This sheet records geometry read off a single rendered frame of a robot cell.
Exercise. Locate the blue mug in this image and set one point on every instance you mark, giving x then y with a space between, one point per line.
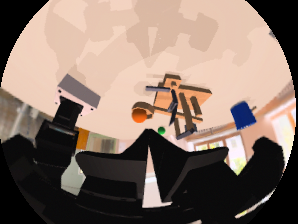
242 115

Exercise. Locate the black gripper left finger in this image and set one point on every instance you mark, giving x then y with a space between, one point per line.
129 165

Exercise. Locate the orange ball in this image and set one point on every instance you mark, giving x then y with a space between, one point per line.
139 115

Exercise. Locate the green ball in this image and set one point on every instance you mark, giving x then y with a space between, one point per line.
161 130

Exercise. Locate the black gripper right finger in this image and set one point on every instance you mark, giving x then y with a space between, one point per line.
171 163

